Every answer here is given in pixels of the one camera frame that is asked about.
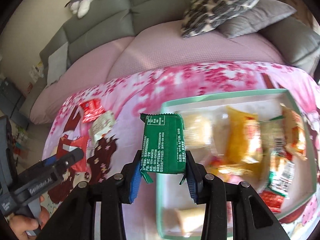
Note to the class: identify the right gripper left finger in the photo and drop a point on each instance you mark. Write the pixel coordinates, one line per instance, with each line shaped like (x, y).
(96, 211)

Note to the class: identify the person's left hand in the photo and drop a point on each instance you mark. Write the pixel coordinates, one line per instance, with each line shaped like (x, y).
(21, 224)

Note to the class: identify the white green chinese packet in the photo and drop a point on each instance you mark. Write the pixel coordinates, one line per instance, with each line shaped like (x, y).
(281, 174)

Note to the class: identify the grey sofa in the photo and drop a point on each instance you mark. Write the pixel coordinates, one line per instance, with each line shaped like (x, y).
(109, 20)

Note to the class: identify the red snack packet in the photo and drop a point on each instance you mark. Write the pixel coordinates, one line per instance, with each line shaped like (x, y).
(92, 109)

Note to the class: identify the dark grey cabinet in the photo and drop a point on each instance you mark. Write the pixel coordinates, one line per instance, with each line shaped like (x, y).
(11, 102)

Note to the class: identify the pink textured sofa cover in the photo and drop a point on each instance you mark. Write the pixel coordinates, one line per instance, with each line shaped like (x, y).
(156, 47)

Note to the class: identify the green snack packet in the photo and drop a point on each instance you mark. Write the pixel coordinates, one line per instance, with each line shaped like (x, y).
(163, 147)

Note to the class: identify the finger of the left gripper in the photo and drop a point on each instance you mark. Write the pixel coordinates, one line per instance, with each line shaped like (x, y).
(50, 161)

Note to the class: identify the cream snack packet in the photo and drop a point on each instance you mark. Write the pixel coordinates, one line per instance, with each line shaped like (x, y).
(101, 126)

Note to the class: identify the pink anime print blanket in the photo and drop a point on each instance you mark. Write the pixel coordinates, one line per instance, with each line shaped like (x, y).
(205, 89)

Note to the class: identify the grey cushion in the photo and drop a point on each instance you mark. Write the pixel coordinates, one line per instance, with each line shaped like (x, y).
(263, 14)

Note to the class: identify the black white patterned pillow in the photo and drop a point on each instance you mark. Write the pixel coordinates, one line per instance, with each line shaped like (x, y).
(203, 16)

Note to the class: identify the green-topped biscuit packet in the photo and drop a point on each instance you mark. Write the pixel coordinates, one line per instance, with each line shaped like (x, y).
(272, 134)

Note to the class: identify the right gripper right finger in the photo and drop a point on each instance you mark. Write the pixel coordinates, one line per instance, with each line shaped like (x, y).
(251, 217)

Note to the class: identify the clear cracker packet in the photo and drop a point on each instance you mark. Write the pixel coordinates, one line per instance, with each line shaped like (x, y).
(197, 131)

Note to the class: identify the small red packet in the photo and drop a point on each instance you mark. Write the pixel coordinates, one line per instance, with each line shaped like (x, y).
(272, 200)

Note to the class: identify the yellow clear snack packet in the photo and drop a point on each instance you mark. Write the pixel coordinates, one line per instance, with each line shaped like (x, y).
(244, 141)

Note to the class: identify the orange chips packet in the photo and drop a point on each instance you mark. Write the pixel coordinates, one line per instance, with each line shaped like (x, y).
(294, 133)

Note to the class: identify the light grey small pillow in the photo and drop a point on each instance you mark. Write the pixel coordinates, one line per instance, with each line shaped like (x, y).
(57, 64)

